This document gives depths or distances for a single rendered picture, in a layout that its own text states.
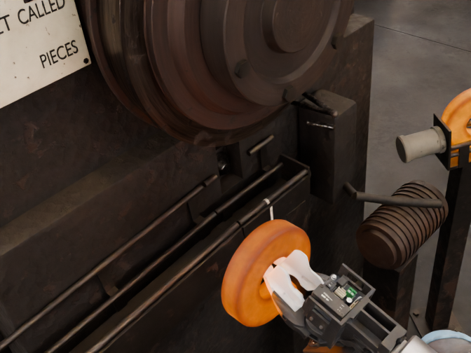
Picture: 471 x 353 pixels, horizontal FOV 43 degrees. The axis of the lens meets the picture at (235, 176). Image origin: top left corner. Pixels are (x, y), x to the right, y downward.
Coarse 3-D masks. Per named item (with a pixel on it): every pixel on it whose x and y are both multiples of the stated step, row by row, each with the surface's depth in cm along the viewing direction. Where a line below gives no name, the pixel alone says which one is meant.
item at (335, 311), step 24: (336, 288) 75; (360, 288) 76; (312, 312) 75; (336, 312) 72; (360, 312) 72; (384, 312) 72; (312, 336) 77; (336, 336) 73; (360, 336) 72; (384, 336) 71
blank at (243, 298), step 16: (272, 224) 81; (288, 224) 82; (256, 240) 79; (272, 240) 79; (288, 240) 82; (304, 240) 85; (240, 256) 78; (256, 256) 77; (272, 256) 80; (240, 272) 78; (256, 272) 79; (224, 288) 79; (240, 288) 78; (256, 288) 80; (224, 304) 81; (240, 304) 79; (256, 304) 82; (272, 304) 85; (240, 320) 81; (256, 320) 84
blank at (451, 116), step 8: (464, 96) 123; (456, 104) 124; (464, 104) 123; (448, 112) 125; (456, 112) 124; (464, 112) 124; (448, 120) 125; (456, 120) 125; (464, 120) 125; (456, 128) 126; (464, 128) 127; (456, 136) 128; (464, 136) 128
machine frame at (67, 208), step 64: (0, 128) 83; (64, 128) 91; (128, 128) 101; (0, 192) 88; (64, 192) 95; (128, 192) 99; (256, 192) 126; (0, 256) 85; (64, 256) 94; (128, 256) 105; (320, 256) 161; (0, 320) 100; (64, 320) 100; (192, 320) 128
